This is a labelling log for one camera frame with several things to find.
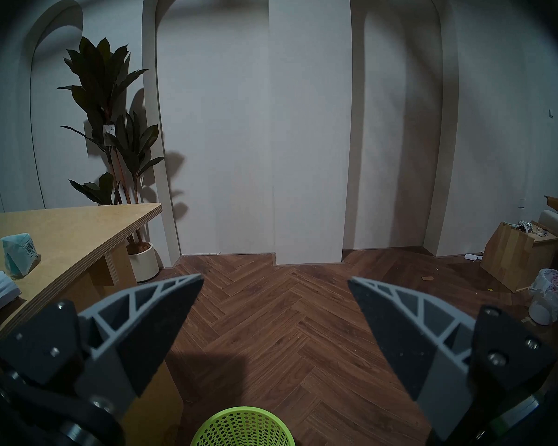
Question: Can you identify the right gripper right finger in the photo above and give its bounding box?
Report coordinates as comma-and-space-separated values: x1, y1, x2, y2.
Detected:
349, 277, 558, 443

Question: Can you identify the green perforated trash bin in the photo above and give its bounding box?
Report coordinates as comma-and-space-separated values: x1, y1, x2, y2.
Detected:
191, 407, 298, 446

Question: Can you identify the clutter of small items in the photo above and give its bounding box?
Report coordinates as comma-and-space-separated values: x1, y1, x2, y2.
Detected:
502, 221, 547, 236

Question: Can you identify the white plant pot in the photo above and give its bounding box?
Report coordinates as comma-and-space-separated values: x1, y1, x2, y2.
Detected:
126, 242, 160, 283

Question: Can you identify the white bin with plastic bag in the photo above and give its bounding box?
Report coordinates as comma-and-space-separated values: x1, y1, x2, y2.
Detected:
528, 269, 558, 326

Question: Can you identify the light wooden box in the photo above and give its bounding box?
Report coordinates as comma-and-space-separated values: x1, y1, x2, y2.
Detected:
480, 222, 558, 293

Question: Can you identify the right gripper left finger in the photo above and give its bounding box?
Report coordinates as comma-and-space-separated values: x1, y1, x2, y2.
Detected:
0, 274, 204, 422

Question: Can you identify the tall dark green plant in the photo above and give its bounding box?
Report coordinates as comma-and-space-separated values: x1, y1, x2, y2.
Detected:
57, 36, 166, 247

